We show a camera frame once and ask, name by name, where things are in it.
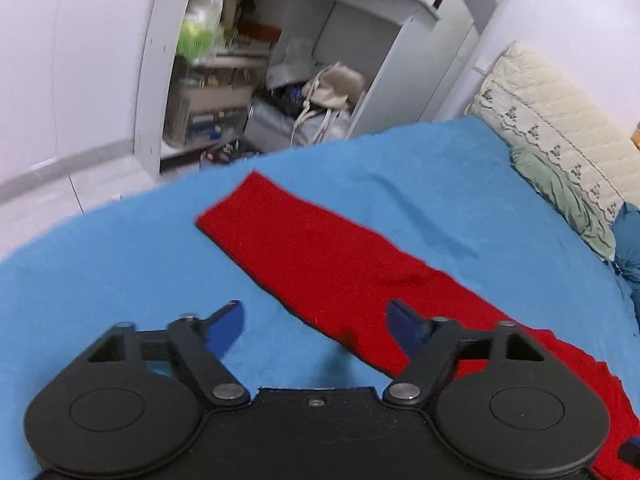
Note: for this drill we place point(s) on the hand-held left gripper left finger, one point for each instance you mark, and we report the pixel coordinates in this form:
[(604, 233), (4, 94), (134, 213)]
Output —
[(227, 329)]

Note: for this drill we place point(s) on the green pillow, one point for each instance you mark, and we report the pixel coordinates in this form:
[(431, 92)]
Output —
[(560, 190)]

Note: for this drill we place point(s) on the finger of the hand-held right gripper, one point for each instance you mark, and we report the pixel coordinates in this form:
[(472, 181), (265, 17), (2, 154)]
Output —
[(631, 452)]

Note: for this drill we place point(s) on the beige bag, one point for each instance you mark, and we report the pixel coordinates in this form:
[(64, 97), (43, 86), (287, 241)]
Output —
[(335, 85)]

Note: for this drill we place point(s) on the clear plastic drawer unit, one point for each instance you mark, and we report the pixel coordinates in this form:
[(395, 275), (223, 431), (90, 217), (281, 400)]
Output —
[(200, 110)]

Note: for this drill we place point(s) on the grey storage box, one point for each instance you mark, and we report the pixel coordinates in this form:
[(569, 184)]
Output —
[(270, 127)]

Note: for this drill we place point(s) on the dark blue cloth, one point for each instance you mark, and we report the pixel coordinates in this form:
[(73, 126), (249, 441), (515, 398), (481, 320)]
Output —
[(630, 255)]

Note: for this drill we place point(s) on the blue bed sheet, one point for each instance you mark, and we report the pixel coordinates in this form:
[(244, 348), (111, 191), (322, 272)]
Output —
[(125, 240)]

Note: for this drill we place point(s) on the red garment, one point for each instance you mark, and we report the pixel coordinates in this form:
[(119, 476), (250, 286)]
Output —
[(320, 260)]

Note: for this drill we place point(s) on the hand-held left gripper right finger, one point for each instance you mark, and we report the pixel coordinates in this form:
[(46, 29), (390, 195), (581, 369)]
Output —
[(402, 329)]

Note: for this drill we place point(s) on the white shelf unit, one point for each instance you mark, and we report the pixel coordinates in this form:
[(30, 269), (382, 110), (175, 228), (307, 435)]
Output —
[(360, 35)]

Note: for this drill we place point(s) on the white plastic bag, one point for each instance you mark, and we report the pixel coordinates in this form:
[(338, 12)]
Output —
[(295, 62)]

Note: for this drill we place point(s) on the green plastic bag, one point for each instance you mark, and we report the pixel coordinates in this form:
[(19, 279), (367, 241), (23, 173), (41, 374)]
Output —
[(195, 35)]

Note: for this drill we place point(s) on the cream quilted floral pillow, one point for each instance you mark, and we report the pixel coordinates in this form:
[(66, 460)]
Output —
[(540, 105)]

